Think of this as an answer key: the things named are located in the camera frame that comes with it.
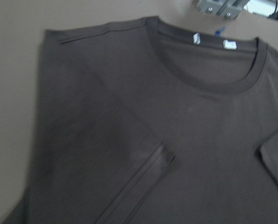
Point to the aluminium profile post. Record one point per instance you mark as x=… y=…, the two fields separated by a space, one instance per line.
x=227 y=9

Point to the dark brown t-shirt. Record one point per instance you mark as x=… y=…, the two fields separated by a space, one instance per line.
x=137 y=124

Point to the blue tape centre vertical line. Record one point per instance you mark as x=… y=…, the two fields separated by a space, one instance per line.
x=219 y=31

